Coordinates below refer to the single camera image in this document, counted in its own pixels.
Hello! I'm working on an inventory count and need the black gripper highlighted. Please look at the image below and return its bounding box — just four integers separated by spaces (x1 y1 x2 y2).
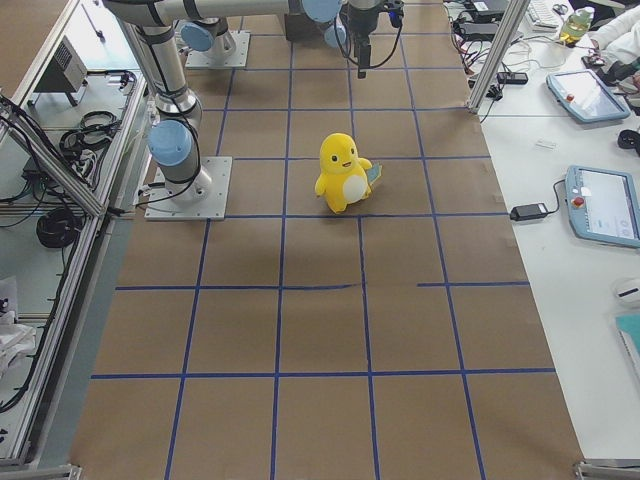
347 0 383 79

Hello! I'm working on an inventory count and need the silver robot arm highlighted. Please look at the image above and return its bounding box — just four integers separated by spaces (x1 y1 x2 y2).
104 1 348 197
278 1 404 79

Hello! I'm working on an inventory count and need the yellow plush toy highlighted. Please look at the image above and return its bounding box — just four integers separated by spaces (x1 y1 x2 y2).
314 133 382 214

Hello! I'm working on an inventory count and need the yellow drink bottle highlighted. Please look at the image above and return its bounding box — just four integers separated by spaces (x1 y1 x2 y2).
559 6 594 46

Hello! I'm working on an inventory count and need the teach pendant upper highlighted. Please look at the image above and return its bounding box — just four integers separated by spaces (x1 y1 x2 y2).
546 69 631 123

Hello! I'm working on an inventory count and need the teach pendant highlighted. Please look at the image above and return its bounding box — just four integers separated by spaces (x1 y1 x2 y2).
546 69 631 123
565 165 639 249

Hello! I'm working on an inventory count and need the black power brick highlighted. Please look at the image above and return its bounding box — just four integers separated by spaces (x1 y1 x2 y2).
509 202 550 222

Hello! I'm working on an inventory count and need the teach pendant lower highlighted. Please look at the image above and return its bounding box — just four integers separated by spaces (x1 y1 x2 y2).
565 165 639 249

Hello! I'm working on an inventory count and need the grey control box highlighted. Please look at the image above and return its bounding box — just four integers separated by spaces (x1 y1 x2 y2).
34 36 88 106

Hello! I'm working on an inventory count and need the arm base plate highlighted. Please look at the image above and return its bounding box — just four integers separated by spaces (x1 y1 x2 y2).
144 156 233 221
182 25 250 69

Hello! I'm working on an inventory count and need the aluminium frame post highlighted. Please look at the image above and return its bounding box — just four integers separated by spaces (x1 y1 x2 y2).
467 0 528 113

